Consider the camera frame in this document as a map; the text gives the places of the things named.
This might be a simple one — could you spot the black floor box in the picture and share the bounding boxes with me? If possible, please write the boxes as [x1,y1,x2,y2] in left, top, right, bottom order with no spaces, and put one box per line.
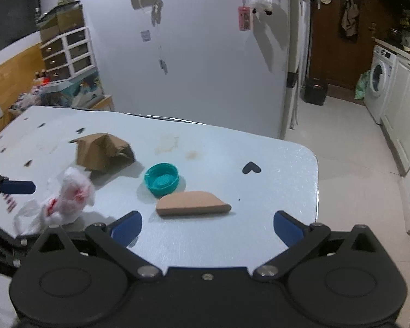
[302,76,329,106]

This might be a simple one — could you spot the white plastic drawer unit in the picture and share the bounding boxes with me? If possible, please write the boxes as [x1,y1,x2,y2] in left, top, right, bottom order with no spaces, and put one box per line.
[40,26,97,83]

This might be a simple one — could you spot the green plastic bag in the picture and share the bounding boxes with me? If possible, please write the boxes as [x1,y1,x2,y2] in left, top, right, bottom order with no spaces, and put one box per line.
[353,70,372,101]

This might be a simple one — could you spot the white plastic bag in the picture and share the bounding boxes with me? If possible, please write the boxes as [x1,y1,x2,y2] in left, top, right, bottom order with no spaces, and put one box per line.
[43,167,97,226]

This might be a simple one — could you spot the white refrigerator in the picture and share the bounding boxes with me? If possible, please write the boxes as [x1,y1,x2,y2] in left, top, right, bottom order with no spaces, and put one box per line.
[278,0,311,140]

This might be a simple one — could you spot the blue printed box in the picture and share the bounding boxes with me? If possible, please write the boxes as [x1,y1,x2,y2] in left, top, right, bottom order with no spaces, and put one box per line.
[44,70,105,108]

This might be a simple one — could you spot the clear plastic wrapper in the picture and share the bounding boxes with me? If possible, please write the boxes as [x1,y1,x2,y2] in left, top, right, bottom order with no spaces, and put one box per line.
[3,191,55,236]

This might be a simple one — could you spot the teal bottle cap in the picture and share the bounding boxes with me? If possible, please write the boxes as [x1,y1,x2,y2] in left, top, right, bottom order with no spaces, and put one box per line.
[144,163,181,198]

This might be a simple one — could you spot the brown paper bag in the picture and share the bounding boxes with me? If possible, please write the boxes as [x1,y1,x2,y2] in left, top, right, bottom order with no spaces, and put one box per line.
[70,133,136,175]

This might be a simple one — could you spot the glass tank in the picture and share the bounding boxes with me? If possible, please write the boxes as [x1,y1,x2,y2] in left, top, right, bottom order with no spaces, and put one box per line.
[36,2,84,43]

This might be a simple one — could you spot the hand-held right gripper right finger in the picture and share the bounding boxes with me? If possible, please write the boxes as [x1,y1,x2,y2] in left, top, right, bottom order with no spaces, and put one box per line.
[253,211,385,281]

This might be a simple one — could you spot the group of small bottles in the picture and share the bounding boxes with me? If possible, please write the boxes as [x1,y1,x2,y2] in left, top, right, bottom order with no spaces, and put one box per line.
[32,70,52,86]

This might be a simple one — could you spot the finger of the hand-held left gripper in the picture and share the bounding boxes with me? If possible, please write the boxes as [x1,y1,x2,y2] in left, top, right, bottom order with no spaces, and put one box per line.
[0,219,35,277]
[0,169,36,207]

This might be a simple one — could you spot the pink hanging tag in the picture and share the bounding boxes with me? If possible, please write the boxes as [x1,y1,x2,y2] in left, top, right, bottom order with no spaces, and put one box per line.
[238,6,253,32]

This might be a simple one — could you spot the white sheep plush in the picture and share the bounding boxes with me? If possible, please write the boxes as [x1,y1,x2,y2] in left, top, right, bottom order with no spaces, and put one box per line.
[248,0,274,16]

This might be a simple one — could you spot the small wooden box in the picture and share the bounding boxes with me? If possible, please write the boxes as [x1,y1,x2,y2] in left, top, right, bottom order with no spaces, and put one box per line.
[89,96,115,113]

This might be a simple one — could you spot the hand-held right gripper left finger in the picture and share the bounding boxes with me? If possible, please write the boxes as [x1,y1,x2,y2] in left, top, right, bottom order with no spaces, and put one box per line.
[27,211,163,281]

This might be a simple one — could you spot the white kitchen cabinets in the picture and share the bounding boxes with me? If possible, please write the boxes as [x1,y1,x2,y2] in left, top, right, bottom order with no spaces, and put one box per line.
[381,53,410,178]

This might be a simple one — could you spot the white washing machine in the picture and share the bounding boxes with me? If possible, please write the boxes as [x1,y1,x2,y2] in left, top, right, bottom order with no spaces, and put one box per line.
[364,44,398,125]

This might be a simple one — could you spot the dark wooden door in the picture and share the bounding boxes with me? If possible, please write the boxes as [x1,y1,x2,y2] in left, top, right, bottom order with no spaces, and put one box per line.
[307,0,380,99]

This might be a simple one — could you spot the hanging grey apron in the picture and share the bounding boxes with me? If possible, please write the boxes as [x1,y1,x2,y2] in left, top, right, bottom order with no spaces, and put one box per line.
[338,0,360,42]

